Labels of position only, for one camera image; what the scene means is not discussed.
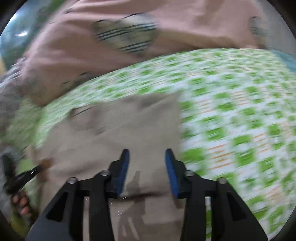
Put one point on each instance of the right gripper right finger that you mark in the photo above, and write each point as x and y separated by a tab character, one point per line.
186	184

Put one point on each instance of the beige garment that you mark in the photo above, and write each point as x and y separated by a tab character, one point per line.
91	137

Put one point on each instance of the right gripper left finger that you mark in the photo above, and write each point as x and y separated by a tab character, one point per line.
107	184

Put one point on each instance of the floral pattern quilt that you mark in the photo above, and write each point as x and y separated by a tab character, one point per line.
11	94

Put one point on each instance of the framed landscape painting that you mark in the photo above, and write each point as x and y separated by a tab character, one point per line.
23	27

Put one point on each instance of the pink heart pattern quilt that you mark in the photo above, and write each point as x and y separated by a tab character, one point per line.
86	39

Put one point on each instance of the green checkered bed sheet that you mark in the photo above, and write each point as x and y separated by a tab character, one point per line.
238	119

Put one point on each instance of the person's left hand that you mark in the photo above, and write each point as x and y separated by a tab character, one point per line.
22	203

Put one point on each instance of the light blue fabric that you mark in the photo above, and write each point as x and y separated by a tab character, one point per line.
287	59

